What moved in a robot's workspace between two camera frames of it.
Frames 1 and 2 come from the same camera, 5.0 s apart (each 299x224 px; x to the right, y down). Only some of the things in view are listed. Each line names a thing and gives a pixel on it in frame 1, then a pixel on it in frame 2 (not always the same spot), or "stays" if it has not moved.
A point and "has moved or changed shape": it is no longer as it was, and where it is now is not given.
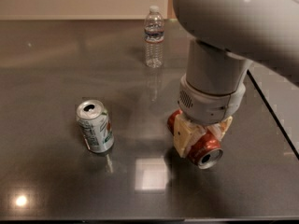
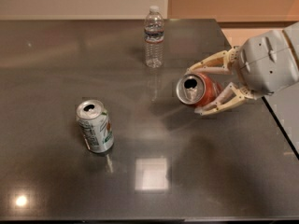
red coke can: [207, 151] has moved or changed shape
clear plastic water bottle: [154, 38] stays
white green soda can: [94, 122] stays
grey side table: [282, 98] stays
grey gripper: [207, 106] to [265, 63]
